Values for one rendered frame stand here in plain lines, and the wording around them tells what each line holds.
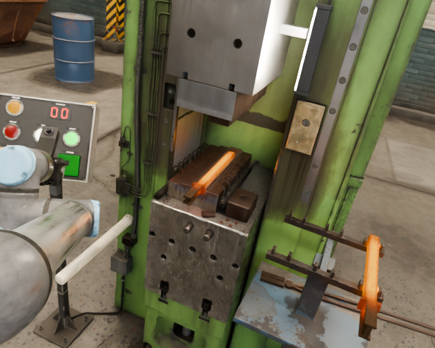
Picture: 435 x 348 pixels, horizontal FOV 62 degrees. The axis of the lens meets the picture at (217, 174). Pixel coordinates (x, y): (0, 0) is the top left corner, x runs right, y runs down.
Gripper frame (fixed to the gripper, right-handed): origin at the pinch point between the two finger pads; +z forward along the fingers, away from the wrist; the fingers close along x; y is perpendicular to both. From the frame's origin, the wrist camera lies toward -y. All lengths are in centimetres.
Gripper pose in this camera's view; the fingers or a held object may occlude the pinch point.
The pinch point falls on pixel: (61, 161)
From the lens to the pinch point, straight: 127.9
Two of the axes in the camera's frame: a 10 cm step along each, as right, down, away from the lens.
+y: -1.1, 9.9, -0.2
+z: -1.2, 0.1, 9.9
